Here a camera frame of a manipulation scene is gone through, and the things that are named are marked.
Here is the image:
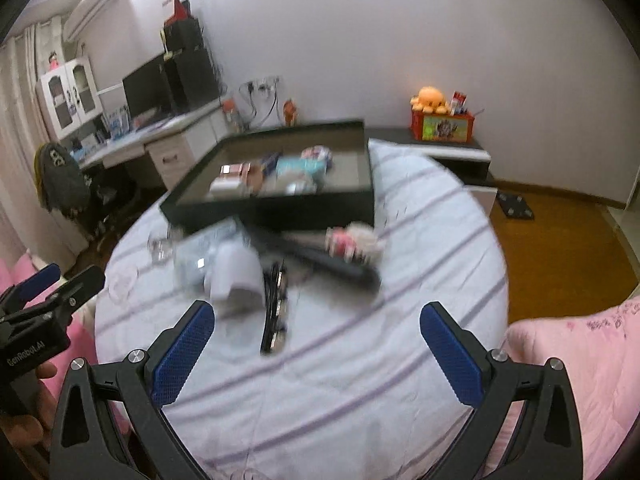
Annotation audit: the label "round table striped cloth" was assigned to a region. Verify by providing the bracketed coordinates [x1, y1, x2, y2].
[93, 138, 510, 480]

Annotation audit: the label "black computer tower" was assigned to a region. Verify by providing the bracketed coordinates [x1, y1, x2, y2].
[164, 48, 220, 113]

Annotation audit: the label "black computer monitor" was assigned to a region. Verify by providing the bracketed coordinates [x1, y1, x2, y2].
[122, 54, 174, 118]

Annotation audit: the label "orange octopus plush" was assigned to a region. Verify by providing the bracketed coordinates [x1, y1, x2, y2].
[410, 86, 450, 115]

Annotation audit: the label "low black white cabinet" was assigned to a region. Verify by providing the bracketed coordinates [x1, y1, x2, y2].
[364, 128, 498, 216]

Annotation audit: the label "blue gold slim box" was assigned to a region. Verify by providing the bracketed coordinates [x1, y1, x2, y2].
[260, 153, 281, 178]

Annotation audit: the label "pink white block figure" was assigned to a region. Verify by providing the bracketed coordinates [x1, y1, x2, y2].
[324, 222, 385, 264]

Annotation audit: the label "black eyeglasses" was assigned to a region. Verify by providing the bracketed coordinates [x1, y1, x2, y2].
[260, 262, 288, 356]

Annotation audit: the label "black shallow tray box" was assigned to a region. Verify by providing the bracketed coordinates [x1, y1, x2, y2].
[160, 119, 375, 233]

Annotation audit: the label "rose gold white box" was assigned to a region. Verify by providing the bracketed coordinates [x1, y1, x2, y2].
[208, 162, 264, 198]

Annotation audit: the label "small snack bag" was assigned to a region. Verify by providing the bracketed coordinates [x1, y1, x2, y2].
[282, 100, 298, 127]

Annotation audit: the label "white curved device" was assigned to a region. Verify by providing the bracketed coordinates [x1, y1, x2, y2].
[204, 242, 265, 310]

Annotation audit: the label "white glass door cabinet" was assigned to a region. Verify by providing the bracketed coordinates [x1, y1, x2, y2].
[36, 58, 103, 141]

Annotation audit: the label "air conditioner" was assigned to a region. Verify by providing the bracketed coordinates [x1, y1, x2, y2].
[62, 0, 115, 42]

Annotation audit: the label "white desk with drawers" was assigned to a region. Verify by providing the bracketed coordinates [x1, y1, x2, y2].
[80, 101, 229, 190]

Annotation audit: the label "pink bedding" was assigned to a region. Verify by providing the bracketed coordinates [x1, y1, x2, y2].
[502, 297, 639, 479]

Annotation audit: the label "plastic bottle orange cap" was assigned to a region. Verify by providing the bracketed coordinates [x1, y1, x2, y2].
[221, 99, 244, 134]

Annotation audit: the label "teal oval case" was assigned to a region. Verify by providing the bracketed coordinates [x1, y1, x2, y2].
[276, 156, 328, 184]

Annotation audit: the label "person left hand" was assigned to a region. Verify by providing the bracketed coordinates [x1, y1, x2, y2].
[1, 361, 58, 450]

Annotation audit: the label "black speaker on tower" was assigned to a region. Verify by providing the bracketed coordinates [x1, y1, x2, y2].
[163, 18, 204, 52]

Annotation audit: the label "black office chair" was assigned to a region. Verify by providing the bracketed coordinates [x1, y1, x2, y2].
[34, 142, 141, 254]

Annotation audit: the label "black floor scale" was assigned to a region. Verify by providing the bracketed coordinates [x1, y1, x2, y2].
[497, 191, 535, 220]

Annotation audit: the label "wall power strip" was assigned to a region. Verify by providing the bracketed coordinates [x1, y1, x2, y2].
[243, 76, 281, 93]

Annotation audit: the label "red storage crate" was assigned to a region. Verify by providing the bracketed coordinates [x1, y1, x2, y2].
[410, 110, 475, 143]

